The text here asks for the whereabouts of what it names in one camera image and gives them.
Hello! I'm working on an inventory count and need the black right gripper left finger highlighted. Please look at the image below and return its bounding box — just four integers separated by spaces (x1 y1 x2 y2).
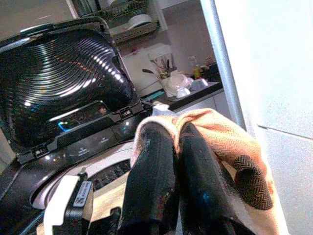
121 121 181 235

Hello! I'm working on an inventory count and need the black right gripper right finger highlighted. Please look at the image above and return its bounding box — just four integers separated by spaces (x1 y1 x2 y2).
176 123 255 235

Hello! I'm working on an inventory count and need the peach herringbone cloth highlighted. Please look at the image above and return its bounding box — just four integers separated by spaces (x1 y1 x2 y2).
131 107 289 235

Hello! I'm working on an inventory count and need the black top-load washing machine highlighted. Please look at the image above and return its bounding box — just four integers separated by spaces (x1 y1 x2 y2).
0 97 158 235

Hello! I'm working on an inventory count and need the white grey garment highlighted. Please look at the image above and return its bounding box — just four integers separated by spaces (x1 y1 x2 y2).
151 102 180 119

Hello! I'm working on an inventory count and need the black kitchen counter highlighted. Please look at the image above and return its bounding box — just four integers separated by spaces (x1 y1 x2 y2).
140 81 224 111

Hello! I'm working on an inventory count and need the small white bowl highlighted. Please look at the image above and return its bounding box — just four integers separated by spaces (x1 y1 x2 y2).
176 87 191 98

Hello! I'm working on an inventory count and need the white utensil holder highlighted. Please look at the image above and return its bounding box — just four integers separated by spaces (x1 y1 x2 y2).
156 73 177 97

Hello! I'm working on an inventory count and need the clear plastic container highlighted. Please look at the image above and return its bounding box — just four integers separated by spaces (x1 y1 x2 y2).
190 78 209 92

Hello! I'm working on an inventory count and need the yellow bottle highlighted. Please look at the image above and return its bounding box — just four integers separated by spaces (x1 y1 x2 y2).
192 64 204 79

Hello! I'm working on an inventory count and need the white knife holder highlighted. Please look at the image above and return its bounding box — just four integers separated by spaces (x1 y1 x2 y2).
148 45 177 73

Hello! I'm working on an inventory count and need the black ribbed glass washer lid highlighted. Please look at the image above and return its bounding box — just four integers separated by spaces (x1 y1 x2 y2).
0 16 145 157

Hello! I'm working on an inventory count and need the white plate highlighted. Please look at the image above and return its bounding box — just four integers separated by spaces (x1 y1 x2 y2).
127 14 153 29

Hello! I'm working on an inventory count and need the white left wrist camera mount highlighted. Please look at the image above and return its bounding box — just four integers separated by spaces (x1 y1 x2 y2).
43 173 94 235

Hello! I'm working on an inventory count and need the silver metal door frame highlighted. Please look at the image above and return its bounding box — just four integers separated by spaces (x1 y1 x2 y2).
200 0 246 132

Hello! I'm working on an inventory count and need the wall dish rack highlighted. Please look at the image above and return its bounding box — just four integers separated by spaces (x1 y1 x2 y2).
96 0 162 44

